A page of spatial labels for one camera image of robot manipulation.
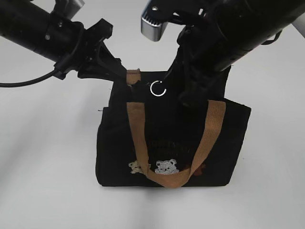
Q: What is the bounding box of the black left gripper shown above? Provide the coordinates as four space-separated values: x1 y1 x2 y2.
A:
54 19 139 88

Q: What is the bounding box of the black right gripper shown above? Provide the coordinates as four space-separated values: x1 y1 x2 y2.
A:
164 26 222 107

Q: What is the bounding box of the silver zipper pull ring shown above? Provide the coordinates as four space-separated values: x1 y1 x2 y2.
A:
145 80 166 97

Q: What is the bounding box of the black canvas tote bag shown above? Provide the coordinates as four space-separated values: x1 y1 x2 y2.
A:
95 71 251 188

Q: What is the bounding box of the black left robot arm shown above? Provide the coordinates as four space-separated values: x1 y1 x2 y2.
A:
0 0 136 88

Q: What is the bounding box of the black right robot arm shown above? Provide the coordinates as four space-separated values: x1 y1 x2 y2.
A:
163 0 305 107

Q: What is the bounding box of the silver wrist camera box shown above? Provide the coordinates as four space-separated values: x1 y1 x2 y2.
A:
140 9 168 42

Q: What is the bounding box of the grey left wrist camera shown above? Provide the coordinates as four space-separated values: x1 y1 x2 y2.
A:
63 0 85 20

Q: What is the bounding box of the black cable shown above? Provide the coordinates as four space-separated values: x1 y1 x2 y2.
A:
0 67 60 88

